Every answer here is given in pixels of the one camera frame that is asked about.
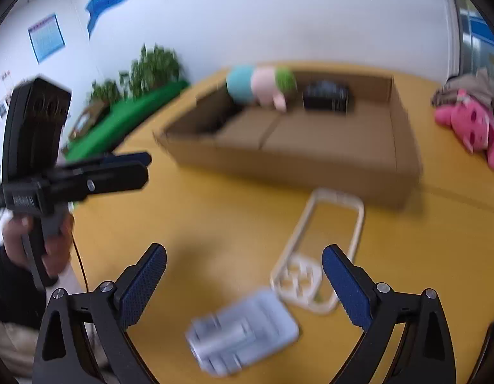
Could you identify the white phone case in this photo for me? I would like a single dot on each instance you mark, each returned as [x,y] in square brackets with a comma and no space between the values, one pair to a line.
[298,276]

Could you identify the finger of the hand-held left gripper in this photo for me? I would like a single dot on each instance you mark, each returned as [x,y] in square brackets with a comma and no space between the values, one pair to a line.
[119,159]
[119,180]

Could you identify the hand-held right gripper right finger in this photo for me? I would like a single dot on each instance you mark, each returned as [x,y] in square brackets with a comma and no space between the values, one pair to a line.
[346,284]

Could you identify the blue framed wall poster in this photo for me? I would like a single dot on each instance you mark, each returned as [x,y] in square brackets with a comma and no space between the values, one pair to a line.
[47,38]

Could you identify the pale blue box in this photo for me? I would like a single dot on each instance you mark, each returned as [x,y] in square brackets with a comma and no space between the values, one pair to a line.
[247,328]

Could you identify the cardboard box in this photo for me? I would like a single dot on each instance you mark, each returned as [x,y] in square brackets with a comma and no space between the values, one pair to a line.
[310,136]

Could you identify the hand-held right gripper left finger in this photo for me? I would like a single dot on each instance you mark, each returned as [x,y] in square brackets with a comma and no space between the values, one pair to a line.
[145,284]

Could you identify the person's beige clothing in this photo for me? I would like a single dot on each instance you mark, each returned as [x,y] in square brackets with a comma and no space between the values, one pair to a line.
[11,348]

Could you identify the blue pink green plush toy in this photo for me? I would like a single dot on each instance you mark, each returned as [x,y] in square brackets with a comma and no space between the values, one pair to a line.
[263,84]

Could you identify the window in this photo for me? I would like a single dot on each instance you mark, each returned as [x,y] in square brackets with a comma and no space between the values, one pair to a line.
[476,32]

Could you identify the large potted plant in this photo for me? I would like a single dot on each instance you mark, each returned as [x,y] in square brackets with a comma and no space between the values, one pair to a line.
[155,68]

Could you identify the black charger box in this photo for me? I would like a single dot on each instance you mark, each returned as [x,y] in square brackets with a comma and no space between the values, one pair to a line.
[326,96]

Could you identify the blue wave wall decal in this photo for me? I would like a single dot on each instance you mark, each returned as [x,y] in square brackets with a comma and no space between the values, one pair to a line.
[111,0]

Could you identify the person's left forearm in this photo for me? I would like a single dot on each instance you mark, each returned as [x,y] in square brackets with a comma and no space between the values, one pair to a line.
[15,292]

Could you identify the small potted plant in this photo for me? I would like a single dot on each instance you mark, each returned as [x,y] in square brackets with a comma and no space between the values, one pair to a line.
[105,92]

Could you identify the row of portrait photos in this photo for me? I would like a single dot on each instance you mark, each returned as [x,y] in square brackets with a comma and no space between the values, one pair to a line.
[0,104]

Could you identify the grey cloth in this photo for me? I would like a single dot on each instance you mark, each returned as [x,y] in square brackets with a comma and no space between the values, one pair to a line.
[466,84]

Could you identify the person's left hand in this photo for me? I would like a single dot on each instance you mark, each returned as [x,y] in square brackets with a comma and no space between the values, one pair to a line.
[59,248]

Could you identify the green bench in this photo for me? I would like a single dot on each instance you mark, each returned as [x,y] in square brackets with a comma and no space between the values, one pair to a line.
[123,116]

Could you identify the wooden desktop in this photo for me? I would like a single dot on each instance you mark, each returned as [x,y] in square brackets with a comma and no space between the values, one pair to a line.
[231,228]

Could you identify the brown paper bag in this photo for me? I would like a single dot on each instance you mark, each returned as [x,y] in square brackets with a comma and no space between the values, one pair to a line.
[87,122]

